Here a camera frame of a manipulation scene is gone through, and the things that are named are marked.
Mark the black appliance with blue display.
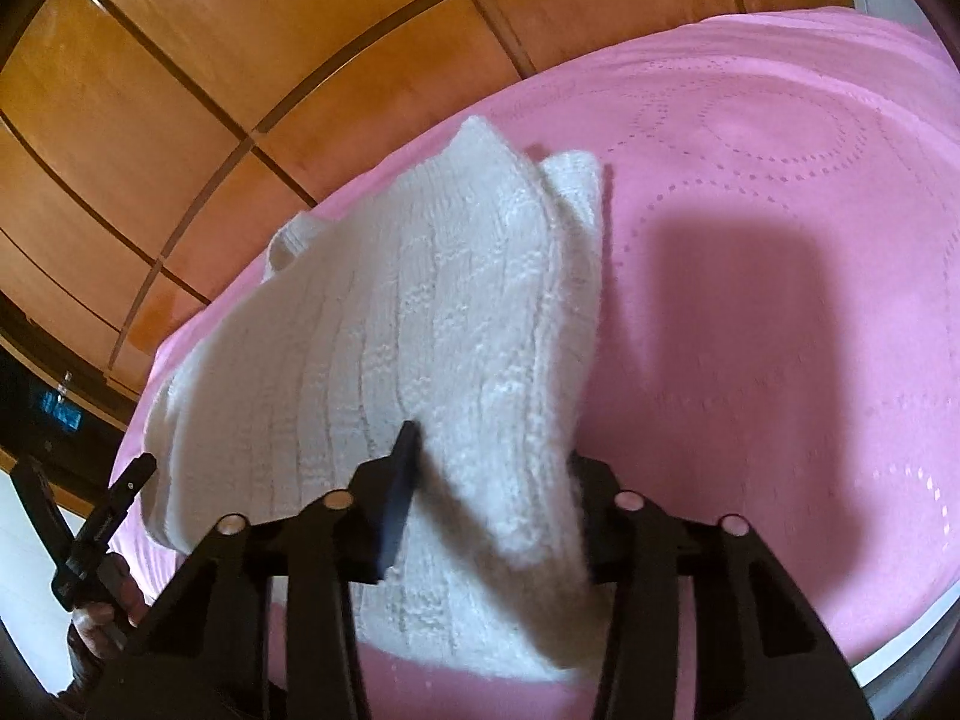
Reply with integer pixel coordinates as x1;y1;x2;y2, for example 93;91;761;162
0;300;136;485

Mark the pink blanket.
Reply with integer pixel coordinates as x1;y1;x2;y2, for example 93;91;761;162
107;6;960;720

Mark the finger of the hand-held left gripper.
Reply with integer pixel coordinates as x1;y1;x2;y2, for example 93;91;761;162
10;457;76;552
64;453;159;578

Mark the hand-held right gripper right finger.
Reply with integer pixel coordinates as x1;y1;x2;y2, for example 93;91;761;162
566;450;875;720

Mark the wooden panelled wardrobe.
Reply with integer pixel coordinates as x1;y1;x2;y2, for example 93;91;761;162
0;0;863;500

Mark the person's left hand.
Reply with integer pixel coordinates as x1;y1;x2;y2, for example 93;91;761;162
69;553;149;665

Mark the white knitted sweater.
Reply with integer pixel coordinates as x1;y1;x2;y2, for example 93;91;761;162
139;115;610;685

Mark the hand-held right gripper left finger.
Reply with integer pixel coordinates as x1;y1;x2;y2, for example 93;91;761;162
88;420;425;720

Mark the person's left forearm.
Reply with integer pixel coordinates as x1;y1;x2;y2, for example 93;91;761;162
30;634;113;720

